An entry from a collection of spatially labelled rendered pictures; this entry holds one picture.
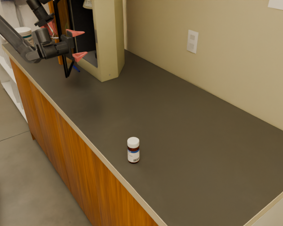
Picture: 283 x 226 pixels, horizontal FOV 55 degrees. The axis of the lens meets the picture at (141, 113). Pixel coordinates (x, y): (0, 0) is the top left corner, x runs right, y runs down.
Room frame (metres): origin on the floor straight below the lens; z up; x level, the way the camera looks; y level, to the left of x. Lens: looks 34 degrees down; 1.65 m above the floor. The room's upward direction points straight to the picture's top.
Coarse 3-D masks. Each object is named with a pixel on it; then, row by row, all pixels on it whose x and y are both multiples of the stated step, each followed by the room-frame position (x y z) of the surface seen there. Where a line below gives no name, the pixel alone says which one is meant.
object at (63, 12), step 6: (54, 0) 1.33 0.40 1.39; (60, 0) 1.44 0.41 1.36; (66, 0) 1.60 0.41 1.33; (54, 6) 1.32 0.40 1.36; (60, 6) 1.42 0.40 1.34; (66, 6) 1.57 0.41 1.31; (54, 12) 1.32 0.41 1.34; (60, 12) 1.41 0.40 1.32; (66, 12) 1.55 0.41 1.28; (60, 18) 1.38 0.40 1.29; (66, 18) 1.53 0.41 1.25; (66, 24) 1.51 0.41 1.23; (66, 36) 1.46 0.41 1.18; (72, 48) 1.57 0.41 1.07; (66, 60) 1.37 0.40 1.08
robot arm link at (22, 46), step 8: (0, 16) 1.18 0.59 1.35; (0, 24) 1.15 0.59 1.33; (8, 24) 1.17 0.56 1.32; (0, 32) 1.14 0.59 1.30; (8, 32) 1.14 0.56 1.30; (16, 32) 1.16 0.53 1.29; (8, 40) 1.13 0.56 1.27; (16, 40) 1.13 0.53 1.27; (24, 40) 1.14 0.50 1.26; (16, 48) 1.11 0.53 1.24; (24, 48) 1.11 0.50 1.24; (32, 48) 1.16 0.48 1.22; (24, 56) 1.10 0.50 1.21
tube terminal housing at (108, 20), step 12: (96, 0) 1.39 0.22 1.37; (108, 0) 1.43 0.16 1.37; (120, 0) 1.59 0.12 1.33; (96, 12) 1.38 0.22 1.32; (108, 12) 1.42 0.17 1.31; (120, 12) 1.58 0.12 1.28; (96, 24) 1.38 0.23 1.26; (108, 24) 1.42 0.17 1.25; (120, 24) 1.57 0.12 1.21; (108, 36) 1.42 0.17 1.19; (120, 36) 1.56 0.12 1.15; (96, 48) 1.40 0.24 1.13; (108, 48) 1.42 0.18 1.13; (120, 48) 1.54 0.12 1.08; (84, 60) 1.54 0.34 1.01; (108, 60) 1.41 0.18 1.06; (120, 60) 1.53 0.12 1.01; (96, 72) 1.42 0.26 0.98; (108, 72) 1.41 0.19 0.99
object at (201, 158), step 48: (48, 96) 1.23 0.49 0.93; (96, 96) 1.22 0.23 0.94; (144, 96) 1.22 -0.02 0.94; (192, 96) 1.22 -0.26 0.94; (96, 144) 0.84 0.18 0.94; (144, 144) 0.84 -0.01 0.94; (192, 144) 0.84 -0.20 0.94; (240, 144) 0.84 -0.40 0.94; (144, 192) 0.60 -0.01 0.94; (192, 192) 0.60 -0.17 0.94; (240, 192) 0.60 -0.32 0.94
